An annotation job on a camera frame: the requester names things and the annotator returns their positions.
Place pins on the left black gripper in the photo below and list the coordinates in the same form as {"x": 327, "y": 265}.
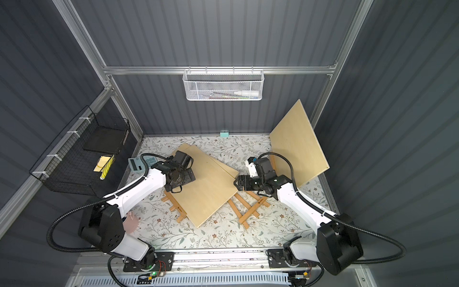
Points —
{"x": 185, "y": 174}

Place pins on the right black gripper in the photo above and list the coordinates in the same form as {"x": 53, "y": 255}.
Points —
{"x": 242, "y": 183}

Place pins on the light plywood board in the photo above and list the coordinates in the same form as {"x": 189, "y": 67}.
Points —
{"x": 295, "y": 139}
{"x": 212, "y": 188}
{"x": 231, "y": 171}

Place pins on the wooden easel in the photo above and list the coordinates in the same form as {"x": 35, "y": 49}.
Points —
{"x": 273, "y": 162}
{"x": 175, "y": 206}
{"x": 252, "y": 210}

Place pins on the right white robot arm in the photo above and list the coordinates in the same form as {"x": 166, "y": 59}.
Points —
{"x": 336, "y": 246}

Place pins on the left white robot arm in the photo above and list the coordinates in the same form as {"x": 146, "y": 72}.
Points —
{"x": 102, "y": 224}

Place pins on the floral table mat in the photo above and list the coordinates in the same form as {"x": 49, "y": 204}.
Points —
{"x": 158, "y": 224}

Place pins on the teal calculator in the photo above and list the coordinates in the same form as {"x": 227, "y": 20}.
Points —
{"x": 137, "y": 166}

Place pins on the small teal box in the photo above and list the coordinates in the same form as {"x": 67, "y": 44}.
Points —
{"x": 224, "y": 133}

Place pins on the pink pen cup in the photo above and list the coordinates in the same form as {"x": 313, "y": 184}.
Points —
{"x": 130, "y": 223}

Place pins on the yellow green pen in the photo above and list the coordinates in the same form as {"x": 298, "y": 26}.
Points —
{"x": 105, "y": 169}

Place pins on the yellow sticky note pad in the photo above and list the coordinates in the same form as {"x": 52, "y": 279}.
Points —
{"x": 103, "y": 160}

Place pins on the white marker in basket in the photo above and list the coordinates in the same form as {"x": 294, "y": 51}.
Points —
{"x": 247, "y": 94}

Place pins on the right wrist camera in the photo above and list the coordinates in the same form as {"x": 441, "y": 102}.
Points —
{"x": 250, "y": 164}

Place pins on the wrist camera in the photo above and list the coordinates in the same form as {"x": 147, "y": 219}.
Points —
{"x": 183, "y": 160}
{"x": 250, "y": 164}

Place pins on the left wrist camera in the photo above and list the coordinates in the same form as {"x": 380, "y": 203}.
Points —
{"x": 183, "y": 160}

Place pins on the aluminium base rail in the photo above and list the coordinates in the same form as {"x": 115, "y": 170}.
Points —
{"x": 234, "y": 267}

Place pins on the black wire wall basket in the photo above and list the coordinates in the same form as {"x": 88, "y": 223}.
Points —
{"x": 66, "y": 166}

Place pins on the white wire mesh basket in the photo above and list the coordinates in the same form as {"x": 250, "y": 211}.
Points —
{"x": 221, "y": 87}

